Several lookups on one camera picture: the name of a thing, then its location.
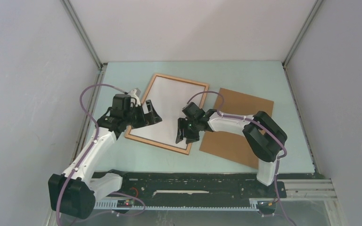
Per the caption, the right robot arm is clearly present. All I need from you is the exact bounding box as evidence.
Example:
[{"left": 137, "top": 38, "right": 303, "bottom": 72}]
[{"left": 175, "top": 102, "right": 288, "bottom": 197}]

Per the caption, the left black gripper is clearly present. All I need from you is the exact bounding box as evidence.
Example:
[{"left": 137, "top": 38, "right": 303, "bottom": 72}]
[{"left": 123, "top": 100, "right": 161, "bottom": 130}]

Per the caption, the brown backing board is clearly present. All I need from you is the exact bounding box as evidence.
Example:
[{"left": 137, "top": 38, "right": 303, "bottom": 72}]
[{"left": 199, "top": 88, "right": 274, "bottom": 169}]

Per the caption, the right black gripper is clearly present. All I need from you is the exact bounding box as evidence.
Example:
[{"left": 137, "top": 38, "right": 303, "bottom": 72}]
[{"left": 175, "top": 118, "right": 200, "bottom": 145}]

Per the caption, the left aluminium corner post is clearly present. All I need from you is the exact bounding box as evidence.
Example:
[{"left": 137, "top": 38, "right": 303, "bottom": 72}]
[{"left": 60, "top": 0, "right": 103, "bottom": 70}]

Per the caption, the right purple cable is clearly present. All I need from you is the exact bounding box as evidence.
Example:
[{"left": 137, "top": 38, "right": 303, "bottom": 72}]
[{"left": 185, "top": 91, "right": 296, "bottom": 226}]

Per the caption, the purple cable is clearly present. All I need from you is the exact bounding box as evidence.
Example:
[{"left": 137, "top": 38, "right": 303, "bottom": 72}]
[
  {"left": 54, "top": 83, "right": 147, "bottom": 226},
  {"left": 185, "top": 91, "right": 296, "bottom": 226}
]

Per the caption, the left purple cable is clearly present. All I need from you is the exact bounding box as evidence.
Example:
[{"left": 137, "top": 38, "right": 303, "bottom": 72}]
[{"left": 54, "top": 83, "right": 147, "bottom": 226}]

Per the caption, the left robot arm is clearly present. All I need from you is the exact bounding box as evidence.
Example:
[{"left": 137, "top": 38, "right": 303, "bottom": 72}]
[{"left": 48, "top": 93, "right": 162, "bottom": 219}]

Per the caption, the aluminium corner post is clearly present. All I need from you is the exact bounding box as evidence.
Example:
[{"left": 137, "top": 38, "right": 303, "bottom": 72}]
[
  {"left": 60, "top": 0, "right": 103, "bottom": 70},
  {"left": 282, "top": 0, "right": 324, "bottom": 69}
]

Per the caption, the plant photo print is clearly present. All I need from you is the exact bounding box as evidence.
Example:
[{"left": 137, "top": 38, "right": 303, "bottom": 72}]
[{"left": 130, "top": 76, "right": 206, "bottom": 150}]

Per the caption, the wooden picture frame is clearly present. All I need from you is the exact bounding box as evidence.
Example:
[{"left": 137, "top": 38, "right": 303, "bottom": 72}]
[{"left": 124, "top": 73, "right": 210, "bottom": 156}]

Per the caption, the grey slotted cable duct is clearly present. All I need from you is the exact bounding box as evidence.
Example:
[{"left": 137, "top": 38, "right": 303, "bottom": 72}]
[{"left": 93, "top": 199, "right": 259, "bottom": 211}]

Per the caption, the right aluminium corner post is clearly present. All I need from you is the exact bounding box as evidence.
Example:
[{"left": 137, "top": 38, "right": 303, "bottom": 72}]
[{"left": 282, "top": 0, "right": 324, "bottom": 69}]

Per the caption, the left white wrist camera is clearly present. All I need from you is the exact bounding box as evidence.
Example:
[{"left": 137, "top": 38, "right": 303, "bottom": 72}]
[{"left": 127, "top": 88, "right": 141, "bottom": 106}]

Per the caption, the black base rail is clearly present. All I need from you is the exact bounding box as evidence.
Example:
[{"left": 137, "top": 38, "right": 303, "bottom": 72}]
[{"left": 101, "top": 173, "right": 287, "bottom": 207}]

